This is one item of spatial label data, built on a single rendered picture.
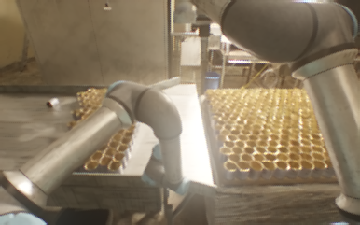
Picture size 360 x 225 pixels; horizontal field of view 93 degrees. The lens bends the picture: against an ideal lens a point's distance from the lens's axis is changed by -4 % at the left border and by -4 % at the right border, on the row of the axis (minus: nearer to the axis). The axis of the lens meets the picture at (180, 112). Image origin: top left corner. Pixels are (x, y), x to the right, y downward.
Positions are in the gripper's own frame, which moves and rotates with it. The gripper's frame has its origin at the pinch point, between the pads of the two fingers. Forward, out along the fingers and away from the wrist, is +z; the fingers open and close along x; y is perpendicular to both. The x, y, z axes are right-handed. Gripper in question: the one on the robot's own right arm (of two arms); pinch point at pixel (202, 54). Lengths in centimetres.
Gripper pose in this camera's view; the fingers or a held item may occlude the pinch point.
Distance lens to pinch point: 87.4
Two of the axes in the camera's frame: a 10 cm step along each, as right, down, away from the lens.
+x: -1.1, 5.0, -8.6
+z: 0.2, 8.7, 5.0
